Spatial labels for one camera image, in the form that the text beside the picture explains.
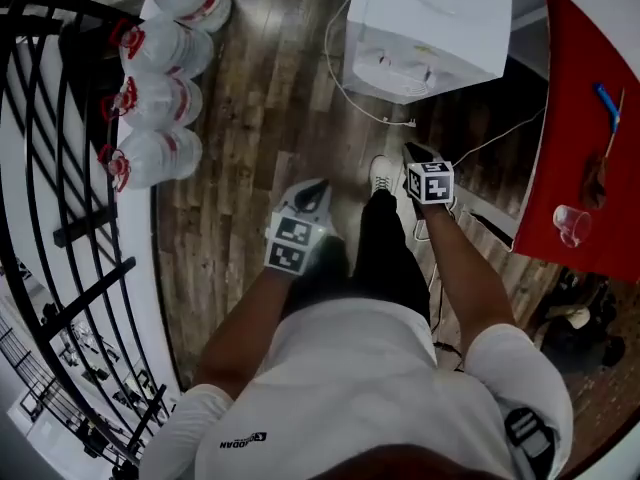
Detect blue pen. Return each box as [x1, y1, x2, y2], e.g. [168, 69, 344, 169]
[593, 83, 622, 132]

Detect white table with red edge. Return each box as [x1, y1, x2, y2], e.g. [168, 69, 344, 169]
[456, 0, 551, 255]

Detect black metal railing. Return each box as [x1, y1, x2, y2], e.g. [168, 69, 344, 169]
[0, 0, 177, 480]

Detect white power cable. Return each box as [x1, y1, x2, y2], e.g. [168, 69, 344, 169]
[324, 0, 419, 129]

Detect person's white t-shirt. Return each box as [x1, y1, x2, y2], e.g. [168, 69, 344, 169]
[139, 297, 575, 480]

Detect black backpack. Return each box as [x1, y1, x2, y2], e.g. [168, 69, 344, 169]
[538, 266, 632, 375]

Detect grey harness strap buckle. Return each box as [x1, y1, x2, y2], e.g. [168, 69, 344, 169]
[503, 407, 557, 480]

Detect person's right forearm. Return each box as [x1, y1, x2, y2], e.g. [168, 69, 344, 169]
[423, 202, 517, 360]

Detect person's black trousers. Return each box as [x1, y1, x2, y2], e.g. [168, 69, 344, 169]
[288, 189, 432, 320]

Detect thin stick with brown tuft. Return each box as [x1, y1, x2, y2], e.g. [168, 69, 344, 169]
[579, 87, 627, 210]

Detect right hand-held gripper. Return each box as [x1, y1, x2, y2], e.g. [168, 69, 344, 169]
[401, 141, 457, 220]

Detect person's left forearm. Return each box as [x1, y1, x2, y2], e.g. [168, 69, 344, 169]
[191, 264, 297, 403]

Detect white water dispenser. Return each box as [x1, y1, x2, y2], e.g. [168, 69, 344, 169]
[341, 0, 514, 106]

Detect clear plastic cup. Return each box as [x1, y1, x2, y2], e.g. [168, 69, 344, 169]
[552, 203, 593, 249]

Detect person's right white shoe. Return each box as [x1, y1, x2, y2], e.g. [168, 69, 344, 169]
[368, 154, 399, 197]

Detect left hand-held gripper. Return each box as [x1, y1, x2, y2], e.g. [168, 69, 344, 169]
[262, 177, 334, 282]

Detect white extension cable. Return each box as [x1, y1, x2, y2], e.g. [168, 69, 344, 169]
[411, 107, 547, 330]

